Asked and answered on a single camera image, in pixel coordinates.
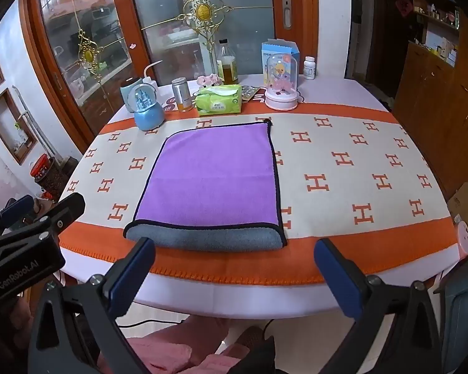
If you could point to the pink round stool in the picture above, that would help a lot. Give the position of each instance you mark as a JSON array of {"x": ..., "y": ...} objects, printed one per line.
[{"x": 465, "y": 239}]

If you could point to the red lid jar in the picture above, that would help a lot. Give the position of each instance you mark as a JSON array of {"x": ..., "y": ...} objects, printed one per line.
[{"x": 43, "y": 167}]

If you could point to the person's pink trouser legs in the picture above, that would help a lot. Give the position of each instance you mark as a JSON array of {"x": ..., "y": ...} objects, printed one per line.
[{"x": 179, "y": 348}]

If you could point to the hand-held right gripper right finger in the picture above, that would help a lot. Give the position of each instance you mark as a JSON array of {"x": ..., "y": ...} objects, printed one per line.
[{"x": 337, "y": 276}]

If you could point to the wooden framed wall niche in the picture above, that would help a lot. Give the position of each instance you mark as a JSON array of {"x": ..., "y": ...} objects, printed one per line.
[{"x": 11, "y": 128}]

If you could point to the pink flower ornament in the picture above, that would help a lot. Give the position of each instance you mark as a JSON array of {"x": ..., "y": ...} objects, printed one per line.
[{"x": 210, "y": 80}]

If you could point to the white pill bottle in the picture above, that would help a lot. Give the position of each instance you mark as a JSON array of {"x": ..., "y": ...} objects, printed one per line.
[{"x": 309, "y": 68}]

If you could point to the blue snow globe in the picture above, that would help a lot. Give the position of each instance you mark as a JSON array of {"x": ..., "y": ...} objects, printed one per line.
[{"x": 147, "y": 109}]

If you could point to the orange and cream patterned blanket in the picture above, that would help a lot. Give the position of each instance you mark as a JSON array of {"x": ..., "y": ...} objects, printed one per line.
[{"x": 335, "y": 187}]

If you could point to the silver metal can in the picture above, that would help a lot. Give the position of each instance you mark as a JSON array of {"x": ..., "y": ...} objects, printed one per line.
[{"x": 180, "y": 95}]

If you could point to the glass oil bottle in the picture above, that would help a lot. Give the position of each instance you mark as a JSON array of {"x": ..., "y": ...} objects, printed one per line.
[{"x": 227, "y": 64}]

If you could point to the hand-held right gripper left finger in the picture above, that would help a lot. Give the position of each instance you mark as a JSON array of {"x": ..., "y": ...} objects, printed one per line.
[{"x": 130, "y": 276}]

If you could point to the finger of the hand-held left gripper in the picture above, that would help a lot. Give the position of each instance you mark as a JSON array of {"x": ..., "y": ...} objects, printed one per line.
[
  {"x": 17, "y": 207},
  {"x": 64, "y": 210}
]

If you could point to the cardboard box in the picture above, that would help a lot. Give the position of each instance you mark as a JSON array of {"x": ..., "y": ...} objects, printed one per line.
[{"x": 465, "y": 204}]

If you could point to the silver blister pack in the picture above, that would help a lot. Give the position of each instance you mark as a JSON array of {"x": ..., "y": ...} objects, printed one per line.
[{"x": 249, "y": 92}]

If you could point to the wooden cabinet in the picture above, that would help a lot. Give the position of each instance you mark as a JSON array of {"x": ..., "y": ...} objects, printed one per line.
[{"x": 440, "y": 101}]

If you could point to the wooden wall shelf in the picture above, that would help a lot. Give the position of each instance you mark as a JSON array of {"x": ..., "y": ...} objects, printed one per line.
[{"x": 436, "y": 11}]

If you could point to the pink dome music box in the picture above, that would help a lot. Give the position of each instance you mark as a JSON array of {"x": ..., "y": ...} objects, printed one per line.
[{"x": 281, "y": 85}]

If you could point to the green tissue pack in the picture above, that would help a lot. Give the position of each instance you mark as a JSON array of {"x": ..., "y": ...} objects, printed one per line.
[{"x": 218, "y": 101}]

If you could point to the blue and white carton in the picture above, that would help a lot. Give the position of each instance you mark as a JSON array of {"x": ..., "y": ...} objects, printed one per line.
[{"x": 284, "y": 52}]

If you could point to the purple and grey towel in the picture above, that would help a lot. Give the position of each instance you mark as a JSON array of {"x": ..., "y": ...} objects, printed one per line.
[{"x": 214, "y": 179}]

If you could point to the wooden framed glass sliding door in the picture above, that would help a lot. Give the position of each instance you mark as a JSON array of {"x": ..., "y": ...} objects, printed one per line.
[{"x": 101, "y": 39}]

